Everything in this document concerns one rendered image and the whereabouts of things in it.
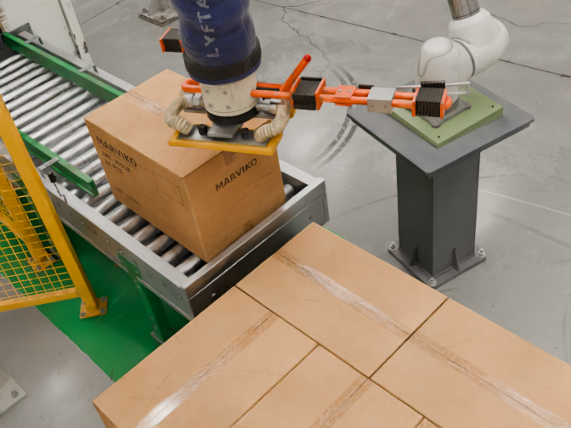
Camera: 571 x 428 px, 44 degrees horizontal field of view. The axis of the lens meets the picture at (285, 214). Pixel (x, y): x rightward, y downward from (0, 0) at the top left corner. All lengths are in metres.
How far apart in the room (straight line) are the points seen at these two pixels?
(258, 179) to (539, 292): 1.29
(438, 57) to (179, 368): 1.35
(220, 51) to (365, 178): 1.80
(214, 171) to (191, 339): 0.55
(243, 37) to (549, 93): 2.55
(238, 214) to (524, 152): 1.77
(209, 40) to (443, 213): 1.31
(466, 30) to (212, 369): 1.45
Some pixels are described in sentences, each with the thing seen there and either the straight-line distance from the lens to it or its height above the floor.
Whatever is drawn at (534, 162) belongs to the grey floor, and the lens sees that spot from 3.75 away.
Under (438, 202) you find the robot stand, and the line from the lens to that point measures 2.83.
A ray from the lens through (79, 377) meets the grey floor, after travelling 3.12.
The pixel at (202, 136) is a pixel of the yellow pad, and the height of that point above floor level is 1.10.
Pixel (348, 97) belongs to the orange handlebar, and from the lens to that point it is 2.02.
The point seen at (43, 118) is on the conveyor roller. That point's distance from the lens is 3.65.
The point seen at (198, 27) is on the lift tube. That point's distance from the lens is 1.98.
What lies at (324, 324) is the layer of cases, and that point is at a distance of 2.29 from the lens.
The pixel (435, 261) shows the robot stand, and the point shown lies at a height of 0.12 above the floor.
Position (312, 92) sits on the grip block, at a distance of 2.06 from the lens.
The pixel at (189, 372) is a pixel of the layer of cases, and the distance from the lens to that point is 2.27.
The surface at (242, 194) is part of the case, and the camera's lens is 2.51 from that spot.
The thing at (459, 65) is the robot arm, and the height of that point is 0.98.
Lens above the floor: 2.32
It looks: 42 degrees down
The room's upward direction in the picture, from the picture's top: 10 degrees counter-clockwise
